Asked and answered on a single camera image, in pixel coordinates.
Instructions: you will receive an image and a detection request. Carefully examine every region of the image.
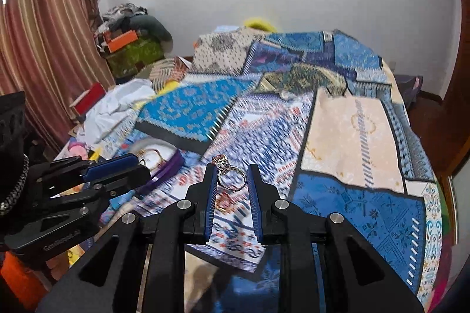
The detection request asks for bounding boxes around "red box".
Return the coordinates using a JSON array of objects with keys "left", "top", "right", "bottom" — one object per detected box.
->
[{"left": 73, "top": 82, "right": 106, "bottom": 116}]

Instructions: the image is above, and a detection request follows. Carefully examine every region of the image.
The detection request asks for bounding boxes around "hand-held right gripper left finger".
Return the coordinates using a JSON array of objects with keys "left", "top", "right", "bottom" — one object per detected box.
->
[{"left": 35, "top": 163, "right": 218, "bottom": 313}]

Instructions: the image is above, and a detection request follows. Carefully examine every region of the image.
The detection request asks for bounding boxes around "patchwork printed blanket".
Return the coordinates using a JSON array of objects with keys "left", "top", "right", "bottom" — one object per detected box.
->
[{"left": 62, "top": 24, "right": 448, "bottom": 313}]

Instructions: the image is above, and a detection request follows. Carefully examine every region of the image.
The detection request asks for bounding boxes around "yellow cloth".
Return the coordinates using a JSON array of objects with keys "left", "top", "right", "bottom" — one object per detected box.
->
[{"left": 244, "top": 17, "right": 277, "bottom": 33}]

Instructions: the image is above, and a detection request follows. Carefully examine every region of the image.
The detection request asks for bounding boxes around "silver ring with ornate top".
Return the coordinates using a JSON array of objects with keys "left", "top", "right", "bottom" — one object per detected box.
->
[{"left": 212, "top": 154, "right": 247, "bottom": 193}]

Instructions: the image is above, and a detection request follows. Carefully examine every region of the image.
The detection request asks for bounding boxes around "striped pink curtain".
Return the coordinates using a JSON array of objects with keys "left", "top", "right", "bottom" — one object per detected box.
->
[{"left": 0, "top": 0, "right": 115, "bottom": 154}]

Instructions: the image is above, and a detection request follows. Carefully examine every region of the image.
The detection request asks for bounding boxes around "purple round jewelry box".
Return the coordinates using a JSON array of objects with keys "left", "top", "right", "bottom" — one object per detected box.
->
[{"left": 127, "top": 137, "right": 185, "bottom": 197}]

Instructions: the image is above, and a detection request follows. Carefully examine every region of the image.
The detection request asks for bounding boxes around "green patterned box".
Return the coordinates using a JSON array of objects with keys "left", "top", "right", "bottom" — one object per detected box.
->
[{"left": 102, "top": 37, "right": 165, "bottom": 79}]

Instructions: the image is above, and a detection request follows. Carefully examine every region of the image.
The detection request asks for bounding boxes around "orange object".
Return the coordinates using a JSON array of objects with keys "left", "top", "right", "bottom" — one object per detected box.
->
[{"left": 0, "top": 250, "right": 49, "bottom": 311}]

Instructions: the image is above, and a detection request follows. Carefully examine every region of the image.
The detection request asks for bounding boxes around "gold bracelet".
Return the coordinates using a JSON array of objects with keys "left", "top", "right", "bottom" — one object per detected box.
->
[{"left": 137, "top": 148, "right": 167, "bottom": 167}]

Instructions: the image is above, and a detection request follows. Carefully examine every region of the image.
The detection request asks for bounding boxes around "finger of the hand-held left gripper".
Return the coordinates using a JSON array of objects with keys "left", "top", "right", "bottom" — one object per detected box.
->
[
  {"left": 26, "top": 153, "right": 140, "bottom": 195},
  {"left": 3, "top": 165, "right": 152, "bottom": 252}
]

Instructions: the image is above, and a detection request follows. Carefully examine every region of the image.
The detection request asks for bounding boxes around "dark purple cloth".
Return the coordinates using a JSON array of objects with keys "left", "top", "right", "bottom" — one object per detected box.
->
[{"left": 394, "top": 73, "right": 424, "bottom": 98}]

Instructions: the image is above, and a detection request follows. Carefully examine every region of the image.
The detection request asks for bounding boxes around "patterned paper bag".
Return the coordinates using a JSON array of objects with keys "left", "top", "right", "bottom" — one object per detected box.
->
[{"left": 150, "top": 56, "right": 194, "bottom": 90}]

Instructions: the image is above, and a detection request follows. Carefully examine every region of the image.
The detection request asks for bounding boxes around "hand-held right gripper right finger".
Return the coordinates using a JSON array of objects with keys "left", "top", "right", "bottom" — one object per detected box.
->
[{"left": 246, "top": 163, "right": 425, "bottom": 313}]

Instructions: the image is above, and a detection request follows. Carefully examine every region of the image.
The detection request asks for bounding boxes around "orange box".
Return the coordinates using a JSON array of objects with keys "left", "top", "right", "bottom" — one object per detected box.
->
[{"left": 104, "top": 29, "right": 141, "bottom": 53}]

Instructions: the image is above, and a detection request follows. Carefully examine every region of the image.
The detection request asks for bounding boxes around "white cloth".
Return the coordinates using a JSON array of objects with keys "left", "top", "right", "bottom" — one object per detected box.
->
[{"left": 78, "top": 79, "right": 159, "bottom": 145}]

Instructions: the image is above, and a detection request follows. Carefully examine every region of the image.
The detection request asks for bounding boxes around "metal chain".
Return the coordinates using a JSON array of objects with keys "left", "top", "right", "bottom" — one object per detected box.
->
[{"left": 0, "top": 154, "right": 30, "bottom": 214}]

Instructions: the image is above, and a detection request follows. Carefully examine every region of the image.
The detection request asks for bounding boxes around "wooden door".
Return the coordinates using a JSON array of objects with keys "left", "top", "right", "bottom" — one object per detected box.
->
[{"left": 440, "top": 0, "right": 470, "bottom": 183}]

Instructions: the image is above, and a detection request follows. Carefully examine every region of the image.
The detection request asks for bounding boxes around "pile of clothes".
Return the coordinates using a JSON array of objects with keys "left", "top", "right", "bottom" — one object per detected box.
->
[{"left": 93, "top": 3, "right": 174, "bottom": 53}]

